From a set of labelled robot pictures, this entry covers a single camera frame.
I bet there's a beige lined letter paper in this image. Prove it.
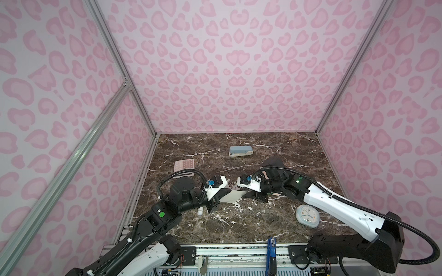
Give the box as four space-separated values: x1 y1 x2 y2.
219 190 247 204

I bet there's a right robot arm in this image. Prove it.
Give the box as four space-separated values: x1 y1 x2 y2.
237 167 405 273

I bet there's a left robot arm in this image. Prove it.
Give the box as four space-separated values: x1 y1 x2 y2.
67 172 227 276

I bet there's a white alarm clock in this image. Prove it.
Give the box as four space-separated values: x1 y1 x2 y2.
296 205 320 228

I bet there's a pink calculator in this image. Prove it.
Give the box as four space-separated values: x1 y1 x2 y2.
174 159 195 178

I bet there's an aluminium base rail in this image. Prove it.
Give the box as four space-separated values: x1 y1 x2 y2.
99 242 394 276

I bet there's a beige tape piece on rail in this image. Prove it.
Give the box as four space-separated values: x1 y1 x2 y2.
198 256 209 276

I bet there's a blue tool on rail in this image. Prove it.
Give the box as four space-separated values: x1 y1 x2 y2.
265 237 277 276

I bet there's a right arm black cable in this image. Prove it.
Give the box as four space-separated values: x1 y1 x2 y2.
250 166 441 266

